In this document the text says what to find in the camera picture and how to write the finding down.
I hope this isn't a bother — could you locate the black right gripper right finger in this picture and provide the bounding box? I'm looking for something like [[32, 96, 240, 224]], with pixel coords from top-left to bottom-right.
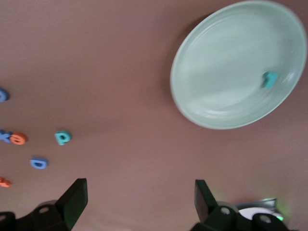
[[190, 180, 289, 231]]

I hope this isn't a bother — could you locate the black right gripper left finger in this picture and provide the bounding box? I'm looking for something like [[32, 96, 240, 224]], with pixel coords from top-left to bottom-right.
[[0, 178, 88, 231]]

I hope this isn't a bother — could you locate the teal foam letter R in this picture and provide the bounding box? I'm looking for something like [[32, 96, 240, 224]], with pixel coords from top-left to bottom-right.
[[261, 71, 279, 89]]

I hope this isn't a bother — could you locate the blue foam letter D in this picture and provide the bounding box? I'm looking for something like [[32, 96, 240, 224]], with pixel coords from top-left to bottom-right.
[[29, 156, 49, 170]]

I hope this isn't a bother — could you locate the pale green round plate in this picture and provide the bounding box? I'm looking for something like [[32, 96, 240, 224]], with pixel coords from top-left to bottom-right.
[[169, 0, 308, 130]]

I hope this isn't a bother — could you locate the blue foam letter X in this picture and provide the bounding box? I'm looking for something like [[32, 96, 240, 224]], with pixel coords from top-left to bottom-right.
[[0, 129, 12, 144]]

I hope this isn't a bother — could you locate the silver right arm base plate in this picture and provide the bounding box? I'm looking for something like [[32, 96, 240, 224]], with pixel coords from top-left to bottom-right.
[[234, 197, 278, 210]]

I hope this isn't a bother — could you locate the teal foam letter P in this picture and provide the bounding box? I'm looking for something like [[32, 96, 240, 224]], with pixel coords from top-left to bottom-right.
[[54, 130, 72, 146]]

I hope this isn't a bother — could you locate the orange foam letter E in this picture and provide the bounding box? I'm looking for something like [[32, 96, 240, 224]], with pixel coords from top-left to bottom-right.
[[11, 132, 27, 146]]

